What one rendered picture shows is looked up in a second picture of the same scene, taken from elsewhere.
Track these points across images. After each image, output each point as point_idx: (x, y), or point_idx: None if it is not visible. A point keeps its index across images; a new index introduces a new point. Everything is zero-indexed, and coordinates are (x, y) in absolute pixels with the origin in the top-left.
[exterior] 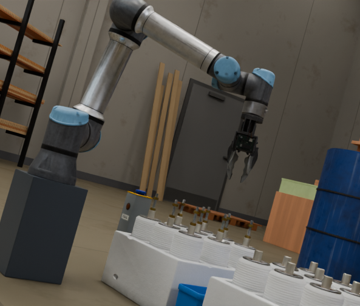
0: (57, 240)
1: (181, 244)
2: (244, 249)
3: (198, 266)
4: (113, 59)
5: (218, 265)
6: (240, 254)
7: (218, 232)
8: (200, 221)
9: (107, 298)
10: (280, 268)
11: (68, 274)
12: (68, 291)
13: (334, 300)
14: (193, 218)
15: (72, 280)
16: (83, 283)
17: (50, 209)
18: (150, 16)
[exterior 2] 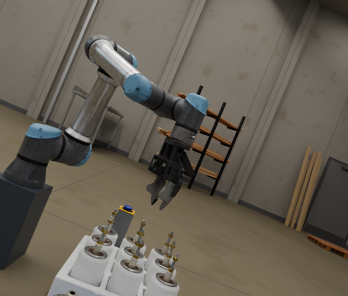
0: (3, 231)
1: (77, 261)
2: (156, 282)
3: (81, 288)
4: (94, 91)
5: (117, 293)
6: (152, 287)
7: (131, 257)
8: (137, 242)
9: (23, 293)
10: None
11: (43, 263)
12: None
13: None
14: (101, 236)
15: (32, 268)
16: (37, 273)
17: (0, 204)
18: (98, 47)
